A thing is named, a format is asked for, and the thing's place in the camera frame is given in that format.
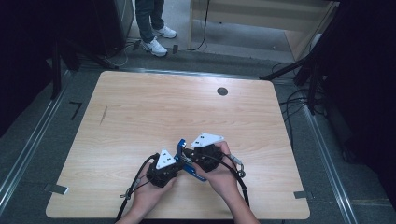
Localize black cabinet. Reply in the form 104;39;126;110
92;0;135;59

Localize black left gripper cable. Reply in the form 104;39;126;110
115;152;160;222

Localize light wooden furniture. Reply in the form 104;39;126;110
186;0;340;62

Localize black hanging cable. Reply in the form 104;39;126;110
178;0;211;52

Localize blue stapler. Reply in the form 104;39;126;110
174;138;208;183

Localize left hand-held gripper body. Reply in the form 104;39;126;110
146;147;181;189

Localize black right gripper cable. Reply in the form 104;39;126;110
214;152;250;208

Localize person's left hand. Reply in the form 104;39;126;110
132;177;178;216

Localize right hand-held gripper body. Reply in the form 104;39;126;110
186;133;226;173

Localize metal floor rail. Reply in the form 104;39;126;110
118;66;300;86
0;69;73;216
300;102;359;224

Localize person's right hand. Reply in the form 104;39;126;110
191;141;239;200

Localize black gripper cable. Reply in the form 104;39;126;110
214;152;250;208
115;152;160;222

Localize black floor cables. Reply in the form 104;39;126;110
272;62;328;150

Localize white floor cable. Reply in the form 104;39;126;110
104;41;138;68

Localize grey tape piece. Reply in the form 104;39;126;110
293;190;313;200
43;183;69;196

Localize black metal stand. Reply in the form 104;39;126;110
50;40;120;101
259;52;325;116

